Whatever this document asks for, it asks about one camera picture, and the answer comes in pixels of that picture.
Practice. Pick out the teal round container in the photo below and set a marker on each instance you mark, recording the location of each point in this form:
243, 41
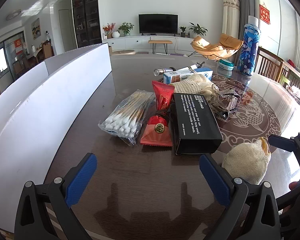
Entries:
226, 63

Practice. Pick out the green potted plant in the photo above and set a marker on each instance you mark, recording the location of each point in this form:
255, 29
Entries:
126, 27

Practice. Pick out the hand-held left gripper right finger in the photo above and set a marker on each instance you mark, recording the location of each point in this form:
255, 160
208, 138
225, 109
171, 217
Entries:
215, 180

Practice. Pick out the orange lounge chair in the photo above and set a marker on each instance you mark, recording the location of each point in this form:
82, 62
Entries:
225, 45

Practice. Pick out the covered standing air conditioner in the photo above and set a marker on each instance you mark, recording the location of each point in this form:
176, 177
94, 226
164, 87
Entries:
230, 17

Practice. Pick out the brown cardboard box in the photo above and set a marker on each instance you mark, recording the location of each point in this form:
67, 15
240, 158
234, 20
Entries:
110, 49

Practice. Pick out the pack of cotton swabs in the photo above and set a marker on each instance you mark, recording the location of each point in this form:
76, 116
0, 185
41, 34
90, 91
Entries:
125, 117

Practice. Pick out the dark glass display cabinet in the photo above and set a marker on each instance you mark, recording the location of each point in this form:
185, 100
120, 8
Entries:
86, 17

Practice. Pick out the red door poster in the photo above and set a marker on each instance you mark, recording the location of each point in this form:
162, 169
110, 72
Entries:
19, 46

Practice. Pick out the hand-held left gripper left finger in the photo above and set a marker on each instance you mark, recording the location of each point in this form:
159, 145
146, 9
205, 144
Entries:
81, 177

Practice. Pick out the black printed carton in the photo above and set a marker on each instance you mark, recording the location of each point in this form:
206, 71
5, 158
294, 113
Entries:
195, 122

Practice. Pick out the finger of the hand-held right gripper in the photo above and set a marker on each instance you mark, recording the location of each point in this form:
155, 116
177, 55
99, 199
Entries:
281, 142

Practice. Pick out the white television cabinet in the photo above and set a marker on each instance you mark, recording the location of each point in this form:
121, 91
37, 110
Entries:
130, 42

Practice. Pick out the small potted plant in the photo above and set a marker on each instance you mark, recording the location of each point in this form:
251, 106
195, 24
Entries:
182, 31

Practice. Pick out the white round vase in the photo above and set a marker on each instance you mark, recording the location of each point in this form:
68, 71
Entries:
117, 34

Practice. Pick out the white interior door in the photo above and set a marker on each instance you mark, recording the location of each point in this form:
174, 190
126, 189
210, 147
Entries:
64, 30

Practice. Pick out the red packet with gold emblem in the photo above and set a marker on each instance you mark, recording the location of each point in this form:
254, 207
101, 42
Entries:
156, 132

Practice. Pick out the red flowers in vase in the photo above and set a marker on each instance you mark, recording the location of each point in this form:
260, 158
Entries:
108, 28

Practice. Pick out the red wall hanging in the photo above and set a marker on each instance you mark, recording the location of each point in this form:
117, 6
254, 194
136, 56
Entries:
264, 13

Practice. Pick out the dining table with chairs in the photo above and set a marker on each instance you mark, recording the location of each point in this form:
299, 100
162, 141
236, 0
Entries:
43, 51

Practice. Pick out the black television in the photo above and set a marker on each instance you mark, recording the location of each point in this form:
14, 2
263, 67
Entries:
158, 23

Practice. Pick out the brown wooden slatted chair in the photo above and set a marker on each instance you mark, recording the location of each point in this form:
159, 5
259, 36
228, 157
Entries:
272, 62

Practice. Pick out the beige tube with clear cap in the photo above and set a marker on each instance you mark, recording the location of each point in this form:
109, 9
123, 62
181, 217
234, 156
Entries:
161, 71

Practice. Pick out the glass sliding door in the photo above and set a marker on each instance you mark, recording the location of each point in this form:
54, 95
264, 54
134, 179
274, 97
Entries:
5, 57

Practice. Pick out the clear glasses with black arms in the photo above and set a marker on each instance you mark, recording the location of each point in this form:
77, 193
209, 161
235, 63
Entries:
200, 64

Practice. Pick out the silver sparkly hair clip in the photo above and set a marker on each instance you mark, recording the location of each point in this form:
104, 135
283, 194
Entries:
223, 100

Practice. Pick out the blue and white medicine carton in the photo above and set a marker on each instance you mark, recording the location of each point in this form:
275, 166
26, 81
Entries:
180, 75

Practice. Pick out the framed wall painting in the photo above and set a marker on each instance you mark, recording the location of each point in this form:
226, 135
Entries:
36, 28

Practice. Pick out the round ceiling light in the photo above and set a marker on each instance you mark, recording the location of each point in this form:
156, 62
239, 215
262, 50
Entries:
13, 15

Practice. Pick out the round wooden board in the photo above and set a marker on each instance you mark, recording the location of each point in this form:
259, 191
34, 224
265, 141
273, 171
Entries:
123, 52

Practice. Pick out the wooden bench with metal legs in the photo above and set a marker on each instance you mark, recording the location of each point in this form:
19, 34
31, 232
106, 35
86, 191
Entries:
160, 42

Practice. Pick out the cream knitted mitt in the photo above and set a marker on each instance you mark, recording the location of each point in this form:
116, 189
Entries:
242, 162
190, 86

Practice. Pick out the red snack packet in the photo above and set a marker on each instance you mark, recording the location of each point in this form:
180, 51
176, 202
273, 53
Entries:
162, 95

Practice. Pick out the grey curtain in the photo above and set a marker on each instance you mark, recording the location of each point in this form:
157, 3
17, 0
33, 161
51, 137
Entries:
245, 5

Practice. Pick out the blue patterned bottle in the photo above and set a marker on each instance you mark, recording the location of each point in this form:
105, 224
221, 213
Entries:
248, 50

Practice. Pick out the large leafy potted plant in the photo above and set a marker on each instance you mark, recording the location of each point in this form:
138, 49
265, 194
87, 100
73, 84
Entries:
197, 28

